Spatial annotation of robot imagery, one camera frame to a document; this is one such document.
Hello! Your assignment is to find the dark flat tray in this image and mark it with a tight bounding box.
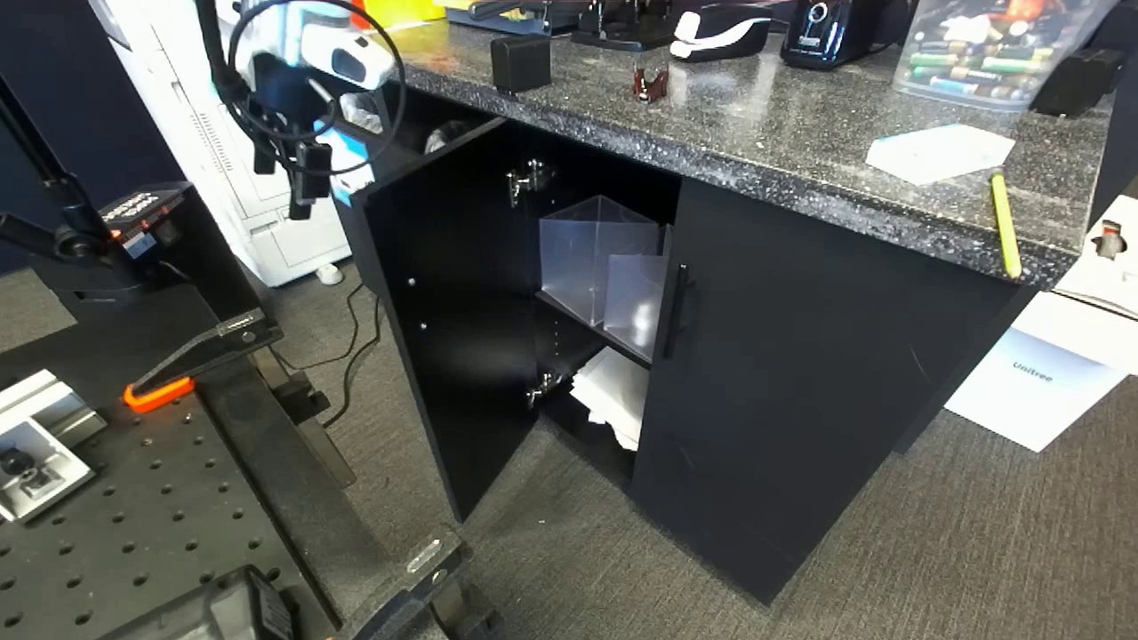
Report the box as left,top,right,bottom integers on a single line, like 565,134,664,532
446,0,587,39

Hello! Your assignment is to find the black camera stand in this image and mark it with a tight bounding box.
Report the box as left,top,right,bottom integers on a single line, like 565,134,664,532
0,77,278,405

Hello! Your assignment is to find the black rectangular box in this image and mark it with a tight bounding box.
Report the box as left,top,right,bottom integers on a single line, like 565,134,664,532
489,32,555,96

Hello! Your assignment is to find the orange tipped clamp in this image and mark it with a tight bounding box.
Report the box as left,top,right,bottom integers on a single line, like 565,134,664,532
117,375,198,420

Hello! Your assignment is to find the clear acrylic sheet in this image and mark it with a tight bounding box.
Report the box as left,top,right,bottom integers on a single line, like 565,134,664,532
603,250,671,366

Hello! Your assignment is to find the yellow plastic object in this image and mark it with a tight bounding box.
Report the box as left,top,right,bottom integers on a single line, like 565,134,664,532
360,0,448,36

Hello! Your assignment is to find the silver aluminium bracket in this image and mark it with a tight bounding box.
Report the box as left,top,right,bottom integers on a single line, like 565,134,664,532
0,366,112,525

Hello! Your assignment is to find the clear acrylic box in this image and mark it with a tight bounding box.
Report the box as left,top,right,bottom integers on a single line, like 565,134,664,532
539,191,670,350

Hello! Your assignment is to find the dark cabinet carcass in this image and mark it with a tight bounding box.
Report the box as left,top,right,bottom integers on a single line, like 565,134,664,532
505,114,692,492

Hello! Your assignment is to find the dark cabinet door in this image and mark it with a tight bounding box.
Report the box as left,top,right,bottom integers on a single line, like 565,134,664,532
339,114,558,525
626,173,1040,609

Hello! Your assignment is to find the white background cabinet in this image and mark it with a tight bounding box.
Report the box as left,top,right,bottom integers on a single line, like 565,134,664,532
96,0,376,291

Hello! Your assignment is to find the black floor cable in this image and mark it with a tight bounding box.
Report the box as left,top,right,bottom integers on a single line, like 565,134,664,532
275,275,392,435

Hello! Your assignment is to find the white penguin paper sheet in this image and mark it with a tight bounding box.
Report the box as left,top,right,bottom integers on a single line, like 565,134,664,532
1051,191,1138,325

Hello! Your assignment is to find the black right door handle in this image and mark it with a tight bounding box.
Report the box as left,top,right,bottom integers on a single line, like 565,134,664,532
656,261,695,364

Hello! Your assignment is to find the white and black stapler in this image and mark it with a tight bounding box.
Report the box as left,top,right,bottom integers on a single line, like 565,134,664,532
664,0,779,63

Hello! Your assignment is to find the clear plastic storage container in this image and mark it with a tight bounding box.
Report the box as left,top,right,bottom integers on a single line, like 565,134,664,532
892,0,1119,114

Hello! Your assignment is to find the black object on counter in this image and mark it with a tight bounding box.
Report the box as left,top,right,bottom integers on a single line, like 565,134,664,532
1026,45,1123,121

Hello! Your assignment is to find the white printed paper sheet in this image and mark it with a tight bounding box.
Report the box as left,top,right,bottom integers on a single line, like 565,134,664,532
943,288,1138,460

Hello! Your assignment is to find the perforated metal robot table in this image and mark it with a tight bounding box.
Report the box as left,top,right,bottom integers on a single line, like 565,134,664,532
0,351,476,640

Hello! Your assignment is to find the yellow pencil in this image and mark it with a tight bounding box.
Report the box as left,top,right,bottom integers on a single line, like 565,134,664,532
985,171,1029,285

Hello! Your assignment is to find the black desk organizer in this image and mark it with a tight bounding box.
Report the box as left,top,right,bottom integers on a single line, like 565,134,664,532
569,0,678,52

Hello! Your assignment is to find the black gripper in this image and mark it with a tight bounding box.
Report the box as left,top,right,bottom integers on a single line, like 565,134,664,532
242,49,339,224

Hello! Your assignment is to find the silver door hinge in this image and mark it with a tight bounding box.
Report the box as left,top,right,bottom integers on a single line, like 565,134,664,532
522,366,569,413
502,154,555,213

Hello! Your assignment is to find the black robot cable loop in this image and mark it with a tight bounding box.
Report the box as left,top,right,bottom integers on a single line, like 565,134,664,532
220,0,412,183

